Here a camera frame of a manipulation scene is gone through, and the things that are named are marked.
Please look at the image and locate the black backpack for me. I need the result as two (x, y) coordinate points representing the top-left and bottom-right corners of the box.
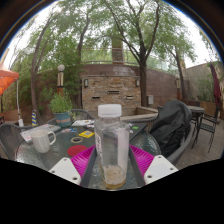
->
(149, 99), (193, 158)

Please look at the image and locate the grey wall box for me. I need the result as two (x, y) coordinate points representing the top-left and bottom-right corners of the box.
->
(146, 94), (155, 106)

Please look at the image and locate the tall dark-trunked tree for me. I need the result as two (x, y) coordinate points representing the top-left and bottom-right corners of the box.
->
(76, 0), (201, 108)

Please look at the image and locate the white ceramic mug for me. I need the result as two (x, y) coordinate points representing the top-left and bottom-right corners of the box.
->
(30, 129), (57, 154)

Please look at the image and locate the flat round red coaster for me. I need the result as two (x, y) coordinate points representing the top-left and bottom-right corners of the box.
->
(67, 144), (88, 158)

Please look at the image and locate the yellow sticker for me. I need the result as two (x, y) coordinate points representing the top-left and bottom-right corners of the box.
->
(78, 129), (96, 139)

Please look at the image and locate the clear plastic drink bottle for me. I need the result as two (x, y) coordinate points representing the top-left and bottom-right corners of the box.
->
(94, 103), (131, 190)

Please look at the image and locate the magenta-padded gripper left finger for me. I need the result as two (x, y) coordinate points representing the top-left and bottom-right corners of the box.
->
(48, 145), (98, 188)

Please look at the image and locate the silver laptop with stickers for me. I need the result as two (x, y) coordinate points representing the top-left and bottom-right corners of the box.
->
(20, 123), (62, 144)

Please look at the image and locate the round glass patio table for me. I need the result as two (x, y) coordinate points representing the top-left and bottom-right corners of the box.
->
(188, 105), (205, 134)

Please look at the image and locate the thin tree by wall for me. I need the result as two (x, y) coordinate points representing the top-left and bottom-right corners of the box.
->
(159, 29), (201, 103)

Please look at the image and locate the grey woven patio chair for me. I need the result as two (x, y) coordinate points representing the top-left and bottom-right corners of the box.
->
(46, 108), (96, 127)
(0, 123), (34, 161)
(136, 114), (196, 166)

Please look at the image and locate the closed maroon patio umbrella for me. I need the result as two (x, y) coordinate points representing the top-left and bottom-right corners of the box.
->
(209, 62), (222, 109)

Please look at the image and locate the black slatted patio chair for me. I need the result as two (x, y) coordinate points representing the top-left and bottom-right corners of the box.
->
(191, 106), (223, 154)

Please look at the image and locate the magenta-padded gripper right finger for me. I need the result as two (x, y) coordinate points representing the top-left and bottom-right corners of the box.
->
(128, 144), (179, 187)

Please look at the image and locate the leaning slender tree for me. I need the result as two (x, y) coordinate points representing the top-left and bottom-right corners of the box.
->
(13, 3), (98, 126)

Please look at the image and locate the orange canopy with white pole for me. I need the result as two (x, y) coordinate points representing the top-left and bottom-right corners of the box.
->
(0, 68), (25, 128)

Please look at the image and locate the green plant in blue pot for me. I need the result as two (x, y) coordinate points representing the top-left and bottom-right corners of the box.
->
(48, 93), (74, 128)

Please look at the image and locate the globe lamp post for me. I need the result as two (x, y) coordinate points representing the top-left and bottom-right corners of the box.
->
(56, 64), (66, 98)

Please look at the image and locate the blue yellow striped bollard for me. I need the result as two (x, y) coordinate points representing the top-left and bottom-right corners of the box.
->
(31, 109), (38, 127)

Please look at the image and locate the white flat booklet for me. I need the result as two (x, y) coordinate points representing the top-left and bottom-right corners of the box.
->
(71, 119), (95, 127)

